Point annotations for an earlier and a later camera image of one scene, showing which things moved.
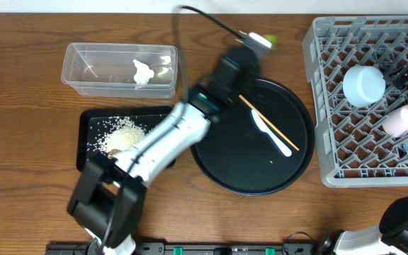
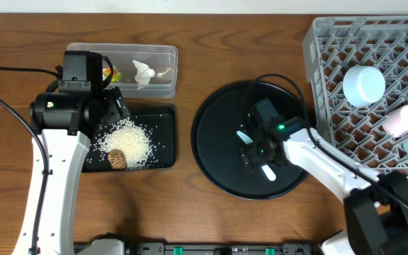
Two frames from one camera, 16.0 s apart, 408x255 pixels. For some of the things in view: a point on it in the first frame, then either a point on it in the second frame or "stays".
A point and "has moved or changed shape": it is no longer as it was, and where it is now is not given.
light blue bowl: [363, 85] stays
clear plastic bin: [107, 70] stays
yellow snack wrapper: [274, 39] to [117, 76]
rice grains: [118, 133] stays
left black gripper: [241, 57] to [115, 107]
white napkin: [143, 73] stays
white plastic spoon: [285, 151] has moved or changed shape
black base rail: [200, 248] stays
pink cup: [400, 121] stays
